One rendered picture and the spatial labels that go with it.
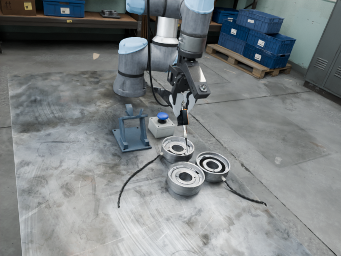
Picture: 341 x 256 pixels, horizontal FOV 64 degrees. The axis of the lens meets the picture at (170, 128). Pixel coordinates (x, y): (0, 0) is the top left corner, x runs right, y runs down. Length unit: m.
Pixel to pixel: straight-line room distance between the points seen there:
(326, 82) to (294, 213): 2.56
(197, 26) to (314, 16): 4.40
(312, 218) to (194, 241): 1.55
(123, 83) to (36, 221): 0.70
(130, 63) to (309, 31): 4.20
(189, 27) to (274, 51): 3.63
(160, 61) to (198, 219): 0.70
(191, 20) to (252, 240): 0.57
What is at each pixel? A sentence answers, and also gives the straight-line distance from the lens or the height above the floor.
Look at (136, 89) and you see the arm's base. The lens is 1.22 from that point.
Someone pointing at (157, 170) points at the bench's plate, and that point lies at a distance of 0.84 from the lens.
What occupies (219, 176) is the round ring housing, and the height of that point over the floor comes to 0.83.
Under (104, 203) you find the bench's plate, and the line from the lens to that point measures 0.74.
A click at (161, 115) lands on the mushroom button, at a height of 0.87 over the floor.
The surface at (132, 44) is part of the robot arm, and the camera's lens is 1.17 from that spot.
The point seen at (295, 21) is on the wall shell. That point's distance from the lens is 5.31.
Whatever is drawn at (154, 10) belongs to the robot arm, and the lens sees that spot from 0.84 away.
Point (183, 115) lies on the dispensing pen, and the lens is 0.85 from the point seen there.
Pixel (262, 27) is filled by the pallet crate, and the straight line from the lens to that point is 4.52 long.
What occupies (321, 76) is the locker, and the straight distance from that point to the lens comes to 4.37.
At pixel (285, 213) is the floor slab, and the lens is 2.09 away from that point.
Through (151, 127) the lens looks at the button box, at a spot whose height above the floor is 0.82.
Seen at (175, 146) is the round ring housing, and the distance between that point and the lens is 0.91.
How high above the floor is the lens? 1.35
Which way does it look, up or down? 32 degrees down
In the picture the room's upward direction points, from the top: 10 degrees clockwise
